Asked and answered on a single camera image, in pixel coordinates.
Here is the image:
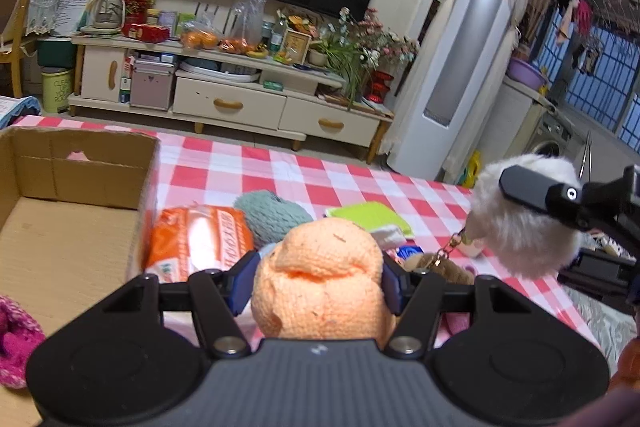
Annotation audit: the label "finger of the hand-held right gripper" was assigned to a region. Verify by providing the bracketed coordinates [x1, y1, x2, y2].
[557, 252, 635, 302]
[499, 166, 624, 229]

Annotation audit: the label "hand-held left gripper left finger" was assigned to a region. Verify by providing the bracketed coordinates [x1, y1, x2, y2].
[100, 251, 262, 359]

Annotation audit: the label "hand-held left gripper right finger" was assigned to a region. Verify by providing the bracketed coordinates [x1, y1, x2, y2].
[381, 253, 539, 358]

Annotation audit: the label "white fluffy pompom keychain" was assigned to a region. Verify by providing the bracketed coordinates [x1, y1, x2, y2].
[432, 155, 584, 281]

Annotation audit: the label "orange tissue pack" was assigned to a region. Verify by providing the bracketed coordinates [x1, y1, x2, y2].
[144, 205, 256, 284]

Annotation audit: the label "orange knitted plush toy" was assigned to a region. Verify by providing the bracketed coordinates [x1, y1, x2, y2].
[250, 218, 396, 349]

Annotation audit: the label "cardboard box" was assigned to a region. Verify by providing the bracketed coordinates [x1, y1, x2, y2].
[0, 126, 161, 427]

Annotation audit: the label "floral white cloth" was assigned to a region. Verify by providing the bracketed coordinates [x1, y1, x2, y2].
[372, 227, 407, 251]

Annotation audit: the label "brown plush toy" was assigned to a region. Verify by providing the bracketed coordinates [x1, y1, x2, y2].
[402, 252, 476, 286]

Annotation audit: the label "washing machine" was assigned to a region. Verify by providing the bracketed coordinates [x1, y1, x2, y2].
[520, 101, 574, 158]

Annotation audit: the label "yellow detergent bottle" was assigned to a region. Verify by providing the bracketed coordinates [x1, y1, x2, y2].
[462, 151, 484, 188]

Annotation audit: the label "pink plush toy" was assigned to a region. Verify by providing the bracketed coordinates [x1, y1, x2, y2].
[440, 311, 477, 339]

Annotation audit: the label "green sponge cloth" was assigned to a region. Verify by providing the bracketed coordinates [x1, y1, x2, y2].
[325, 201, 415, 239]

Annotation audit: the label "purple plastic basin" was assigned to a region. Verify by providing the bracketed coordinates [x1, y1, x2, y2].
[507, 57, 549, 91]

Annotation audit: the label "red checked tablecloth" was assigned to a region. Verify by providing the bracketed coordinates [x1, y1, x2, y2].
[10, 116, 601, 360]

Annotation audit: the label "white standing air conditioner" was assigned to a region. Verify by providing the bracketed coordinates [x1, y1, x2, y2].
[387, 0, 527, 184]

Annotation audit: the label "cream television stand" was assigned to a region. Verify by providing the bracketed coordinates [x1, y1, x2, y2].
[67, 32, 396, 166]

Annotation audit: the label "red glass vase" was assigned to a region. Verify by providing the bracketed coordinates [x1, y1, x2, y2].
[367, 70, 395, 104]

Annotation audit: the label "pink storage box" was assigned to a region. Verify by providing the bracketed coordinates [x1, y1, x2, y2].
[129, 59, 176, 112]

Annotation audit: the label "pink knitted hat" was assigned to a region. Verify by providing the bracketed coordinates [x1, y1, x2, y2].
[0, 294, 47, 390]

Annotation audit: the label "potted plant with flowers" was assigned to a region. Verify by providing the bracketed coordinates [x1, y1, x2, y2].
[309, 7, 422, 108]

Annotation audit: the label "small bag of oranges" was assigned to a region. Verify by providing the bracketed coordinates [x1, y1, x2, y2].
[180, 19, 221, 50]

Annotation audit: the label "tall clear bag of oranges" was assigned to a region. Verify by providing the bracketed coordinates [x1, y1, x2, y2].
[220, 0, 267, 56]

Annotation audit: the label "light green bin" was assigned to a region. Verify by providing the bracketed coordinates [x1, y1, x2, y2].
[41, 67, 75, 116]

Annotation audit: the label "red gift box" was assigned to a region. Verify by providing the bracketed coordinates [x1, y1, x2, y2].
[122, 23, 171, 44]

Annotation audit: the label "dark green bin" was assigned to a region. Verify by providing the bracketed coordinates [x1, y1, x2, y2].
[37, 37, 79, 68]

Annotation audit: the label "glass electric kettle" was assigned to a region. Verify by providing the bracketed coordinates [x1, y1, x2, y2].
[80, 0, 127, 36]

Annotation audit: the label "printed paper sheet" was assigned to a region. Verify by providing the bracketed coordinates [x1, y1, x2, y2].
[52, 0, 97, 38]

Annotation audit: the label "wooden chair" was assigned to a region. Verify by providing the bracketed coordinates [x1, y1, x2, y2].
[0, 0, 39, 98]

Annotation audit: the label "wooden picture frame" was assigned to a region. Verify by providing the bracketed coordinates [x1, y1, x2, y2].
[281, 28, 312, 66]

